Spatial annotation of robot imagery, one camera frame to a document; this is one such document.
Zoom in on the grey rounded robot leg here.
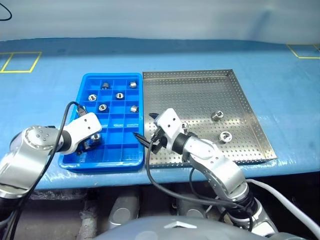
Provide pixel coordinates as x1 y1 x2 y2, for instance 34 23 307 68
176 196 209 219
109 194 140 230

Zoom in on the grey robot torso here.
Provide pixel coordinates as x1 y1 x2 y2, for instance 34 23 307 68
93 214 253 240

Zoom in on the grey cable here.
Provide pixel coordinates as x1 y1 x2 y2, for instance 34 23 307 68
245 178 320 240

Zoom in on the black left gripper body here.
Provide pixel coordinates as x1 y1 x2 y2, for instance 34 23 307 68
76 138 95 156

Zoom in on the blue table cover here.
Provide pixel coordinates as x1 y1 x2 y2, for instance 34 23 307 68
0 37 320 194

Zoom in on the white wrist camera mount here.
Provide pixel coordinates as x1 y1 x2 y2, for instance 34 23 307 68
62 112 103 155
153 107 188 152

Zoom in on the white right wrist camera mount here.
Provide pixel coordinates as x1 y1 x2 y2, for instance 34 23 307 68
153 107 188 152

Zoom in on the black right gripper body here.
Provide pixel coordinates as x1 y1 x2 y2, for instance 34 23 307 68
150 127 168 155

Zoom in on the thin black cable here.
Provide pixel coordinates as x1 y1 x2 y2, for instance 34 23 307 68
0 3 13 21

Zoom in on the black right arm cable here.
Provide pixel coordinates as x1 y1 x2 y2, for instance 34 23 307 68
145 139 252 211

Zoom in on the yellow tape outline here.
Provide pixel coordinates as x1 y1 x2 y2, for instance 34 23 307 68
0 51 43 74
286 43 320 60

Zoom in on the perforated steel tray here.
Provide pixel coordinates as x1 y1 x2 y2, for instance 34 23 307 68
141 69 279 169

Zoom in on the blue compartment tray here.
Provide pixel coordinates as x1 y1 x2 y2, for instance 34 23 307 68
58 72 146 173

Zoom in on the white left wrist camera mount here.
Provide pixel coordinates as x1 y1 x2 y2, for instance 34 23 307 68
62 112 103 155

